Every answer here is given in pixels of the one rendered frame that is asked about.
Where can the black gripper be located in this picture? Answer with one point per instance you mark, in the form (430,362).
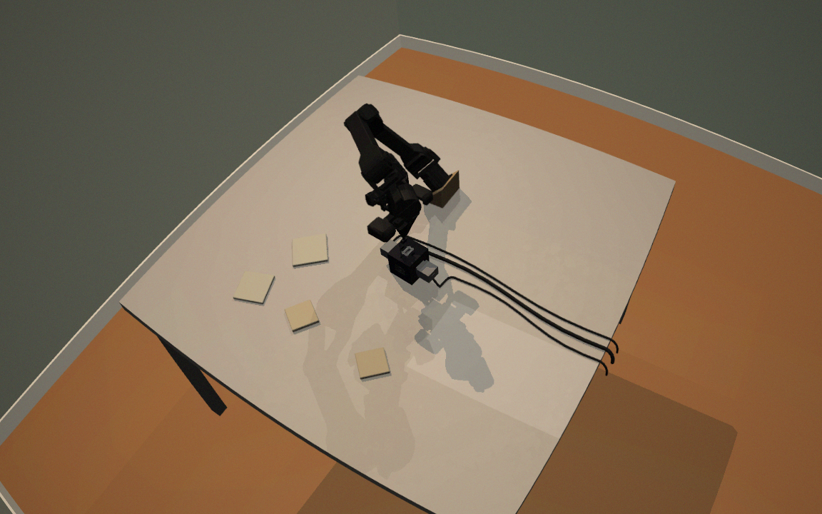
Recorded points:
(384,229)

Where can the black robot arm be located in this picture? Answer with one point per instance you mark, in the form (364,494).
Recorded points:
(366,125)

